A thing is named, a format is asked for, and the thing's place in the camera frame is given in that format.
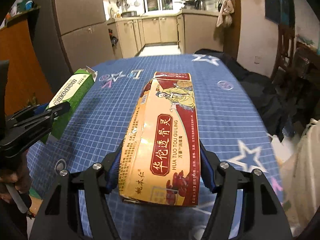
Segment grey refrigerator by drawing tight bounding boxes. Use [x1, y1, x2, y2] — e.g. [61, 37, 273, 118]
[33, 0, 115, 93]

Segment beige kitchen cabinets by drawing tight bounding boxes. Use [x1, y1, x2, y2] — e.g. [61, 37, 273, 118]
[107, 9, 224, 59]

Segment wooden chair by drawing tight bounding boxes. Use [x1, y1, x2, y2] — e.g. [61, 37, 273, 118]
[270, 24, 295, 81]

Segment hanging cloth bag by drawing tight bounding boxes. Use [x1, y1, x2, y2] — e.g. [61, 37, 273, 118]
[216, 0, 234, 28]

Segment black cloth covered chair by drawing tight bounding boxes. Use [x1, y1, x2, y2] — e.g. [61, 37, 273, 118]
[196, 49, 295, 141]

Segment green white medicine box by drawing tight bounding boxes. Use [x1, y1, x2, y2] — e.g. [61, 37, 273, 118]
[41, 66, 98, 144]

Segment person left hand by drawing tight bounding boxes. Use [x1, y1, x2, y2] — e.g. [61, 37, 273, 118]
[1, 152, 31, 203]

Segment orange wooden cabinet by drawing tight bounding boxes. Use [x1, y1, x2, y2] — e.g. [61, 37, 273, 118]
[1, 9, 53, 115]

